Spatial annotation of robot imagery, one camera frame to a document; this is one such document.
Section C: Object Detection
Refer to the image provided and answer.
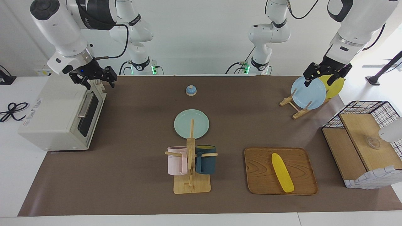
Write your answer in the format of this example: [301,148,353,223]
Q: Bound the light green plate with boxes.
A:
[174,109,210,139]

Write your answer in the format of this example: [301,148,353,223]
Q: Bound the light blue plate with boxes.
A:
[291,76,327,110]

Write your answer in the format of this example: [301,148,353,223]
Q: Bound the coiled black cable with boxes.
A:
[0,102,29,123]

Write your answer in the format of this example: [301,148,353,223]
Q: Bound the white cylinder object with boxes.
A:
[378,117,402,143]

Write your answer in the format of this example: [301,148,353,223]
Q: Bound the brown table mat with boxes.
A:
[18,75,402,217]

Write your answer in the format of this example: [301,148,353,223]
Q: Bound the pink mug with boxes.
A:
[167,146,188,176]

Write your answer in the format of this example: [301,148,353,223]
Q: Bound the wooden mug rack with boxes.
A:
[165,119,218,194]

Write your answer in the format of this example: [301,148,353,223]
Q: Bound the white toaster oven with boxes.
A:
[18,75,107,151]

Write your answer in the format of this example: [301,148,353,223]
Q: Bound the brown wooden tray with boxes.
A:
[244,147,318,196]

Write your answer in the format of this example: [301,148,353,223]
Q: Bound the wire basket wooden shelf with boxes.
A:
[322,113,402,189]

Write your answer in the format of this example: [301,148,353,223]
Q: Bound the white checked cloth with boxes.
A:
[344,165,402,190]

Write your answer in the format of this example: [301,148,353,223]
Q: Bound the yellow plate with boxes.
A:
[319,75,345,99]

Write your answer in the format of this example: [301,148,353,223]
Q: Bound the clear glass cup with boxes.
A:
[366,137,381,150]

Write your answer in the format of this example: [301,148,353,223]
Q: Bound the yellow corn cob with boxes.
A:
[271,153,295,193]

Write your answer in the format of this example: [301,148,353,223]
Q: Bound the long black stand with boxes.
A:
[366,51,402,86]

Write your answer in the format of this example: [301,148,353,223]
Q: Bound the small black stand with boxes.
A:
[0,65,17,85]

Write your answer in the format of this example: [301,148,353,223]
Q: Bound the black wire basket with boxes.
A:
[323,101,402,157]

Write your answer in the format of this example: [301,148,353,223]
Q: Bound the dark blue mug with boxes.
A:
[195,145,217,175]

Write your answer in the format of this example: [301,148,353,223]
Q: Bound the black arm base cable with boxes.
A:
[119,61,132,76]
[225,47,255,74]

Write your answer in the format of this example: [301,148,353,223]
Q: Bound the wooden plate rack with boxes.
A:
[280,89,330,120]

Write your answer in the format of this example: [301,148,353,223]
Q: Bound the glass oven door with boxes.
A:
[77,89,107,138]

